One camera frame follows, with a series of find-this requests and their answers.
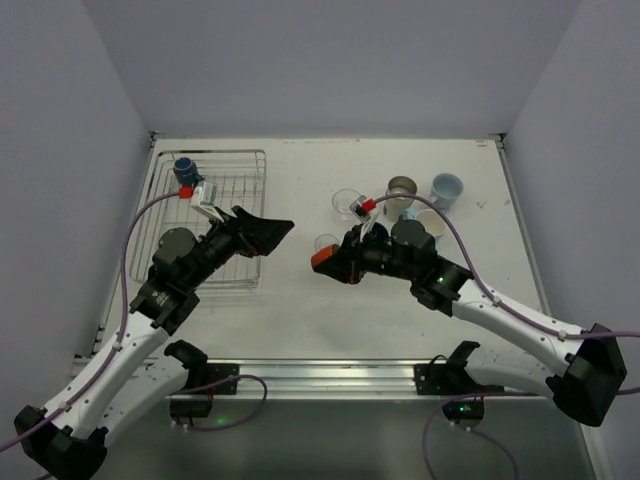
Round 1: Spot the aluminium frame rail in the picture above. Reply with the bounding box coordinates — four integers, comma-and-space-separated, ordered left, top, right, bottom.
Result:
64, 357, 594, 401

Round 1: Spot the clear glass cup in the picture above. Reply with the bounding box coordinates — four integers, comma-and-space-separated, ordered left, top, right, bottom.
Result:
314, 234, 338, 252

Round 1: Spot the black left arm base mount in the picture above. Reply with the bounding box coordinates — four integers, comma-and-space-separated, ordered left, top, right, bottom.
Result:
164, 340, 239, 396

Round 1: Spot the clear plastic cup front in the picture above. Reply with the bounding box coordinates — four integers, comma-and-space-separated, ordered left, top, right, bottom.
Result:
332, 188, 361, 226

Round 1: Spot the light blue cup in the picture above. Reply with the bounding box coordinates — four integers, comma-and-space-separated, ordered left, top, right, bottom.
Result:
400, 208, 419, 220

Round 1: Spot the dark blue mug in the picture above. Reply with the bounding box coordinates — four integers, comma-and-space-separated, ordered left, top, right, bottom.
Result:
173, 157, 204, 188
370, 222, 389, 242

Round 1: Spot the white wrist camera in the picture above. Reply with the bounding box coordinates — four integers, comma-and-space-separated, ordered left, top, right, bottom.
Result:
349, 195, 379, 240
189, 180, 224, 223

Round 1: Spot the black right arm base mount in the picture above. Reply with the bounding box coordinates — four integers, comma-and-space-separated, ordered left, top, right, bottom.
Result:
413, 341, 505, 396

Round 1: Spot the black left controller box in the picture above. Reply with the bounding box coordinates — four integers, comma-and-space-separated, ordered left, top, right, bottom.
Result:
169, 398, 213, 421

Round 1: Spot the dark blue mug front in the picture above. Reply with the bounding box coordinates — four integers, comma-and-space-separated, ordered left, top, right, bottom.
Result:
370, 222, 389, 242

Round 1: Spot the black controller box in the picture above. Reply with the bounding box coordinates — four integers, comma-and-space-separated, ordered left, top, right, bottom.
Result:
169, 398, 213, 421
442, 399, 485, 429

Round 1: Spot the black right controller box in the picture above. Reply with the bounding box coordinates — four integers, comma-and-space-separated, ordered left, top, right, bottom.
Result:
442, 399, 485, 429

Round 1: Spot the grey ceramic mug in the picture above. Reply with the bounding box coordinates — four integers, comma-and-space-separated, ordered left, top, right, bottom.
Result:
429, 173, 464, 211

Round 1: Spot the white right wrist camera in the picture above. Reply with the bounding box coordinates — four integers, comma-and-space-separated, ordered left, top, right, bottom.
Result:
349, 195, 379, 240

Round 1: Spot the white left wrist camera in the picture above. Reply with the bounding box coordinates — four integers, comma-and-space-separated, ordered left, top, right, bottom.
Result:
189, 180, 224, 223

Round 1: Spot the metal wire dish rack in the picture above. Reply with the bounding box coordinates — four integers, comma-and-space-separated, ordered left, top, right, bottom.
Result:
127, 150, 266, 292

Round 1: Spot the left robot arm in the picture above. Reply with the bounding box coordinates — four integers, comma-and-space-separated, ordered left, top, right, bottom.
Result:
14, 206, 294, 479

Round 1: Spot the dark blue mug rear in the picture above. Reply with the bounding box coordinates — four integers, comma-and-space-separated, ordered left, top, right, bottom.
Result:
173, 157, 204, 188

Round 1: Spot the orange ceramic cup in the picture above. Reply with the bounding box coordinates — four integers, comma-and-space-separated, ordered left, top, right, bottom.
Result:
310, 244, 339, 272

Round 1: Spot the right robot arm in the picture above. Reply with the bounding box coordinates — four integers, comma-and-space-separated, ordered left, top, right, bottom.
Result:
311, 220, 627, 427

